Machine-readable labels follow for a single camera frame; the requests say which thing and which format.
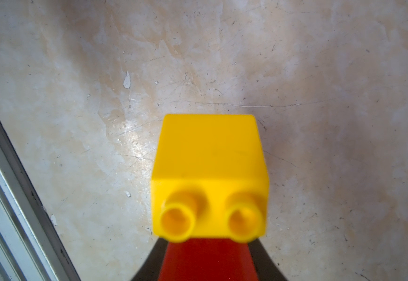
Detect aluminium front rail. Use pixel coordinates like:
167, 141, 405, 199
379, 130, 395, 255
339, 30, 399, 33
0, 121, 80, 281

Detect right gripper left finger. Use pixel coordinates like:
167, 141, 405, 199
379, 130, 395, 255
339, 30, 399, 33
131, 238, 168, 281

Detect red square lego brick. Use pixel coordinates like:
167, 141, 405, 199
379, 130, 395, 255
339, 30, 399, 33
159, 239, 258, 281

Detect yellow lego brick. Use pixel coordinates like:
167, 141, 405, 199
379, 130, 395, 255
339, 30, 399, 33
151, 114, 270, 243

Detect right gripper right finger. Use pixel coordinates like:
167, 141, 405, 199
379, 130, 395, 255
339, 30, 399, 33
248, 240, 288, 281

